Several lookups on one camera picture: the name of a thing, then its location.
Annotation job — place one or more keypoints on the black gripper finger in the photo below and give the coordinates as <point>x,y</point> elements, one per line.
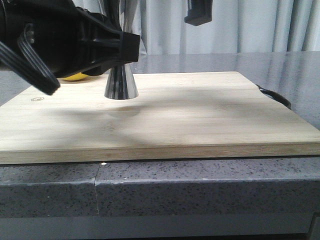
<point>199,12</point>

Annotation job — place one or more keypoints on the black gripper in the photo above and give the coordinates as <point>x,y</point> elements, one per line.
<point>54,34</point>

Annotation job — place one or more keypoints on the grey curtain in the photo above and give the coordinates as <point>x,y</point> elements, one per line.
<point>237,26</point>

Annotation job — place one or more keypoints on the yellow lemon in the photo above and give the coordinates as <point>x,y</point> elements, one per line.
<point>75,77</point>

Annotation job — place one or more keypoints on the wooden cutting board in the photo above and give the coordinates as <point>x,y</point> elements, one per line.
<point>175,116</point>

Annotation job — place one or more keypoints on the steel double jigger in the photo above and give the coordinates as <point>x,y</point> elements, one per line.
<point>121,85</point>

